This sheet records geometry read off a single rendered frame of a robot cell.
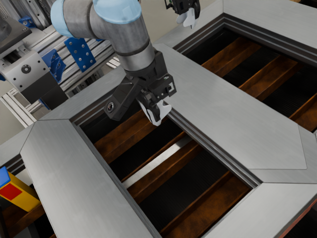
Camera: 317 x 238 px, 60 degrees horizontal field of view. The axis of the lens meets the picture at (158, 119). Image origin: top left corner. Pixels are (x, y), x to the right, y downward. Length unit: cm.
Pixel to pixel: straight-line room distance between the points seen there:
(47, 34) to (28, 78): 25
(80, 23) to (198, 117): 41
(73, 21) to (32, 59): 55
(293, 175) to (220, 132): 20
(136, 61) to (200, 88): 36
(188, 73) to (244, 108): 23
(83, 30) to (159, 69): 18
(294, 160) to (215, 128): 20
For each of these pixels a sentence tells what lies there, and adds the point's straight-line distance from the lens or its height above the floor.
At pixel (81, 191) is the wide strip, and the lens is 77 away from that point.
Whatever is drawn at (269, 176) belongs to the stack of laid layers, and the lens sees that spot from 68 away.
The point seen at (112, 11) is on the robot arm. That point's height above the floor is 126.
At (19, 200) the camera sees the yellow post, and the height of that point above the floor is 79.
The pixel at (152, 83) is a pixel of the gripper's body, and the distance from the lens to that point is 62.
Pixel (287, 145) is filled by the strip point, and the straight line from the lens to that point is 73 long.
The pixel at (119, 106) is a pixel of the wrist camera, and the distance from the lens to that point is 60.
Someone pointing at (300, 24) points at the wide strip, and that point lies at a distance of 107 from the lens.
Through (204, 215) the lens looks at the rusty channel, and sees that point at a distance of 84.
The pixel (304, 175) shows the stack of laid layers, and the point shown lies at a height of 87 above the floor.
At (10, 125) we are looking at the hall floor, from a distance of 263.
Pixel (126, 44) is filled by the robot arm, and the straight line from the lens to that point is 52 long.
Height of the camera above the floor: 148
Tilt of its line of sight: 49 degrees down
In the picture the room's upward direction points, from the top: 21 degrees counter-clockwise
